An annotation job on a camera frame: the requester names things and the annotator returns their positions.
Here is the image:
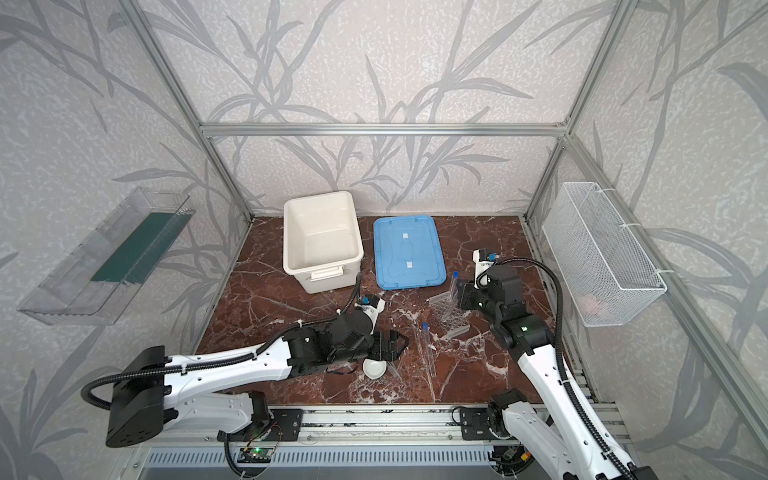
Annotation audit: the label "white plastic storage bin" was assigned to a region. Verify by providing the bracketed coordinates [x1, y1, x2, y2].
[283, 191, 364, 294]

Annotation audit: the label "right circuit board with wires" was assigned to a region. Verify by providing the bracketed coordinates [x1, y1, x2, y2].
[489, 444, 533, 470]

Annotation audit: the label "clear wall shelf green mat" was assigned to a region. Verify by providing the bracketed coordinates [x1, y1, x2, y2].
[18, 187, 196, 326]

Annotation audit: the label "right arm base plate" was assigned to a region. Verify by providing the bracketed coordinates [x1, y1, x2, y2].
[450, 406, 511, 441]

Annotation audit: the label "green circuit board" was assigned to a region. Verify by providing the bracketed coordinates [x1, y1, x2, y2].
[237, 447, 275, 465]

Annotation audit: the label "white ceramic bowl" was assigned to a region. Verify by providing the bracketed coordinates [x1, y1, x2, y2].
[363, 359, 388, 380]

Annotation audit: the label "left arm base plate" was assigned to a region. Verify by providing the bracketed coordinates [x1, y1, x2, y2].
[217, 408, 303, 443]

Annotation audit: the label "blue plastic bin lid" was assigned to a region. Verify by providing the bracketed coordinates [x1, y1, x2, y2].
[373, 215, 446, 290]

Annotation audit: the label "clear test tube rack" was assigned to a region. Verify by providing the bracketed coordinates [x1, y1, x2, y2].
[428, 292, 470, 340]

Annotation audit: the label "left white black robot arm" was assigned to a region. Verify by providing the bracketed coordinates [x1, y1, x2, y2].
[80, 305, 410, 448]

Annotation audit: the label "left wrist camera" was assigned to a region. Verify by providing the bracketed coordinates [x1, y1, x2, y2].
[356, 295, 386, 328]

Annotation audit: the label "white wire mesh basket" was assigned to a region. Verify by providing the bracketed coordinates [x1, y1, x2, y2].
[543, 182, 667, 328]

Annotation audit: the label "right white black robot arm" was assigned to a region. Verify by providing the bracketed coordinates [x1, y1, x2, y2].
[458, 256, 656, 479]

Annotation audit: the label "pink object in basket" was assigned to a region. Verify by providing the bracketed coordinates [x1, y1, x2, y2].
[577, 294, 605, 316]

